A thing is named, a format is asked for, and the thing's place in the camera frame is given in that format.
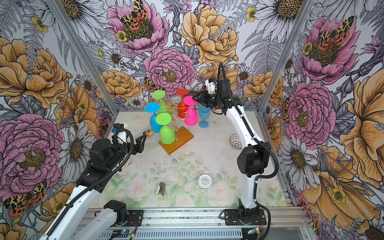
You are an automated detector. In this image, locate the clear dish with candies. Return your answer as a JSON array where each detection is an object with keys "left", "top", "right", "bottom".
[{"left": 146, "top": 130, "right": 154, "bottom": 137}]

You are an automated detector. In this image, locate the light blue wine glass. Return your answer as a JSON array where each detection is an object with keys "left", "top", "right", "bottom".
[{"left": 199, "top": 105, "right": 211, "bottom": 129}]

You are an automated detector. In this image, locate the aluminium front rail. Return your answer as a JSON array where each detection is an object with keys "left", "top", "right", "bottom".
[{"left": 53, "top": 206, "right": 313, "bottom": 240}]

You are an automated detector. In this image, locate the red wine glass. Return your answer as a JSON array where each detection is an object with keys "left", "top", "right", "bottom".
[{"left": 176, "top": 89, "right": 189, "bottom": 119}]

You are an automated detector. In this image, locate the cyan wine glass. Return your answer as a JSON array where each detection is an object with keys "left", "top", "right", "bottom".
[{"left": 145, "top": 102, "right": 162, "bottom": 133}]

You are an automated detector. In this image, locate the white mesh sink strainer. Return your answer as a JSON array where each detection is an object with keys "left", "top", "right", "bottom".
[{"left": 229, "top": 134, "right": 243, "bottom": 150}]

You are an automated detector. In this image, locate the front green wine glass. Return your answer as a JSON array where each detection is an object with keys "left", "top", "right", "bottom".
[{"left": 156, "top": 113, "right": 176, "bottom": 145}]

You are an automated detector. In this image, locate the orange wooden rack base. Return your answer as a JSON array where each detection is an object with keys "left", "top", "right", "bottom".
[{"left": 159, "top": 127, "right": 194, "bottom": 155}]

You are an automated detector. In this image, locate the small grey key fob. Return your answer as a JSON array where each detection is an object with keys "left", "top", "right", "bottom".
[{"left": 155, "top": 182, "right": 165, "bottom": 196}]

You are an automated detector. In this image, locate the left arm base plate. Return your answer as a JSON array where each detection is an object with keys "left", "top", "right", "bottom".
[{"left": 109, "top": 210, "right": 144, "bottom": 228}]

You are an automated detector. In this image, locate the gold wire glass rack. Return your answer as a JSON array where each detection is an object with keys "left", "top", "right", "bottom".
[{"left": 164, "top": 99, "right": 178, "bottom": 133}]

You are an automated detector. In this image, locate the magenta wine glass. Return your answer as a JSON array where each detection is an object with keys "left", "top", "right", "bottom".
[{"left": 183, "top": 96, "right": 198, "bottom": 126}]

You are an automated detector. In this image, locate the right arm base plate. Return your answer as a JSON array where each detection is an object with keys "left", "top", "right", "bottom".
[{"left": 224, "top": 208, "right": 267, "bottom": 226}]

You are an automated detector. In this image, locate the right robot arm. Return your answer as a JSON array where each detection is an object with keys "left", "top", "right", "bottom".
[{"left": 193, "top": 63, "right": 279, "bottom": 226}]

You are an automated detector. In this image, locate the back green wine glass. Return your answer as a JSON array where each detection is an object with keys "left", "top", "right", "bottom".
[{"left": 152, "top": 90, "right": 169, "bottom": 114}]

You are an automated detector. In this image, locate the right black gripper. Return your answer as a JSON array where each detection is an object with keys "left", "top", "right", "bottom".
[{"left": 192, "top": 89, "right": 222, "bottom": 109}]

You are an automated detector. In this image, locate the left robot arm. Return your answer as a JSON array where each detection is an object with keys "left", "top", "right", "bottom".
[{"left": 41, "top": 124, "right": 147, "bottom": 240}]

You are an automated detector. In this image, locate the white round jar lid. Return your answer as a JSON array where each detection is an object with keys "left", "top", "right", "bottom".
[{"left": 198, "top": 174, "right": 213, "bottom": 189}]

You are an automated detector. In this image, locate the green wine glass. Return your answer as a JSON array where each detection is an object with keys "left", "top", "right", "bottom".
[
  {"left": 152, "top": 90, "right": 169, "bottom": 114},
  {"left": 156, "top": 113, "right": 176, "bottom": 145}
]

